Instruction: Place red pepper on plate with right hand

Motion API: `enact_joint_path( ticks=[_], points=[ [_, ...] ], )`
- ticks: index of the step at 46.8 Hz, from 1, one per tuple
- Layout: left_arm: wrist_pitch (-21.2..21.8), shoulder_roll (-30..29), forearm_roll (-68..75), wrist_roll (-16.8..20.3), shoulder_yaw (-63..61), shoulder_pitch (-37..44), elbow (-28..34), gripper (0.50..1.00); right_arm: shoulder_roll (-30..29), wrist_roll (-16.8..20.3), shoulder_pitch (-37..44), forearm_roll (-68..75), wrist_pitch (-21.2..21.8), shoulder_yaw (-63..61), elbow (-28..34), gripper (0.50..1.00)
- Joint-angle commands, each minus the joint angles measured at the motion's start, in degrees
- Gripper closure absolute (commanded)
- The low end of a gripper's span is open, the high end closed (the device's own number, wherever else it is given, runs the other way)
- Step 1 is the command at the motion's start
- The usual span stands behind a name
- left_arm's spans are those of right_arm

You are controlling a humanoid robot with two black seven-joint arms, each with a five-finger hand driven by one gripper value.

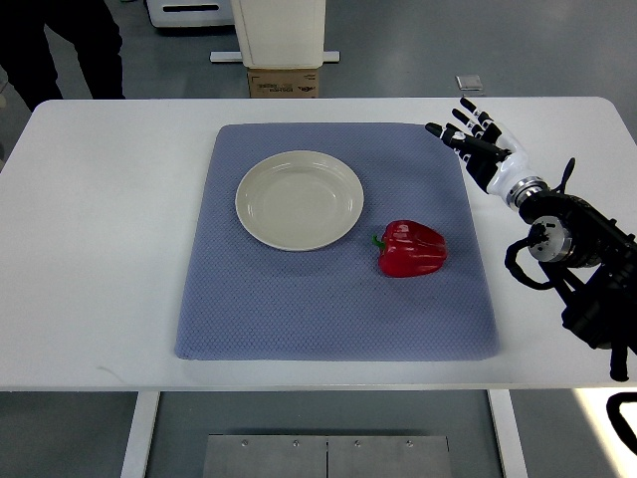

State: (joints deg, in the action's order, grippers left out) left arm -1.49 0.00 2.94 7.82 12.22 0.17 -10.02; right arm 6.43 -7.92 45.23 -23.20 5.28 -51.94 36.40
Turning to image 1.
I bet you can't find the white right table leg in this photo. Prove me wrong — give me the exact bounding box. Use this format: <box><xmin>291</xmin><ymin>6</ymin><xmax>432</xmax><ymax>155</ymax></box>
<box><xmin>488</xmin><ymin>389</ymin><xmax>529</xmax><ymax>478</ymax></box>

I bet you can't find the person in black trousers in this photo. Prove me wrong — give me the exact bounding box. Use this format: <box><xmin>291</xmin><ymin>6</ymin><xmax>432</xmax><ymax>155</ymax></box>
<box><xmin>0</xmin><ymin>0</ymin><xmax>126</xmax><ymax>114</ymax></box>

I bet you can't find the white pedestal column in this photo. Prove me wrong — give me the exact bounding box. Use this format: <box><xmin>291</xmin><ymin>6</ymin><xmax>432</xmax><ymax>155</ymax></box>
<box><xmin>209</xmin><ymin>0</ymin><xmax>340</xmax><ymax>70</ymax></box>

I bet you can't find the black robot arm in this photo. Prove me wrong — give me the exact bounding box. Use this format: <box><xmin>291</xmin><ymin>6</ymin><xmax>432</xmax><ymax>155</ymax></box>
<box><xmin>505</xmin><ymin>158</ymin><xmax>636</xmax><ymax>382</ymax></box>

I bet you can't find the small grey floor plate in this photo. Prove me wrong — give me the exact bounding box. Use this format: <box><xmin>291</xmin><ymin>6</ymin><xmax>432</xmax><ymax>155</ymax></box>
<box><xmin>455</xmin><ymin>75</ymin><xmax>484</xmax><ymax>92</ymax></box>

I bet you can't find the white machine base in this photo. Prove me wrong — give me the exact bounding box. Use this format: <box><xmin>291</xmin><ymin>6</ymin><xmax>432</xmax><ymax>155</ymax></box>
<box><xmin>144</xmin><ymin>0</ymin><xmax>234</xmax><ymax>28</ymax></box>

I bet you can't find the cream ceramic plate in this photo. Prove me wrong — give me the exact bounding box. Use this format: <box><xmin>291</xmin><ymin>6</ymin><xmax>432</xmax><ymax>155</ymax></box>
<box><xmin>235</xmin><ymin>150</ymin><xmax>364</xmax><ymax>252</ymax></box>

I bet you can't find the white table leg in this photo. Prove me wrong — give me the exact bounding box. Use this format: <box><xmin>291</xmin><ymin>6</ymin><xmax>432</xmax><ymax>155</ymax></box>
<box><xmin>488</xmin><ymin>389</ymin><xmax>529</xmax><ymax>478</ymax></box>
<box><xmin>120</xmin><ymin>391</ymin><xmax>160</xmax><ymax>478</ymax></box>

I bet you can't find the red bell pepper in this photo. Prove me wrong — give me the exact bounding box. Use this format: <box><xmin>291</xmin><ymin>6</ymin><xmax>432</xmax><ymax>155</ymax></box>
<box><xmin>372</xmin><ymin>220</ymin><xmax>448</xmax><ymax>278</ymax></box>

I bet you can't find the blue textured mat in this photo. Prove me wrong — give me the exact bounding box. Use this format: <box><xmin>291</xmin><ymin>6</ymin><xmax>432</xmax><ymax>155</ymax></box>
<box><xmin>175</xmin><ymin>123</ymin><xmax>499</xmax><ymax>361</ymax></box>

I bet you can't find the white left table leg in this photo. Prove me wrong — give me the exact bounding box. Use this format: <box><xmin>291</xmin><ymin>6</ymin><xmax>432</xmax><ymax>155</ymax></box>
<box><xmin>120</xmin><ymin>391</ymin><xmax>160</xmax><ymax>478</ymax></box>

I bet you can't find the cardboard box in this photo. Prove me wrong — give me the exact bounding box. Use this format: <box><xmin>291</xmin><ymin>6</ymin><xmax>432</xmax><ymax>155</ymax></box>
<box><xmin>247</xmin><ymin>69</ymin><xmax>319</xmax><ymax>99</ymax></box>

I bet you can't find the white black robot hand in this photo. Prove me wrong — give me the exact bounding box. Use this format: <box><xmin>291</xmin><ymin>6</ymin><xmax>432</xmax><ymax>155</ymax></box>
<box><xmin>425</xmin><ymin>98</ymin><xmax>532</xmax><ymax>198</ymax></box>

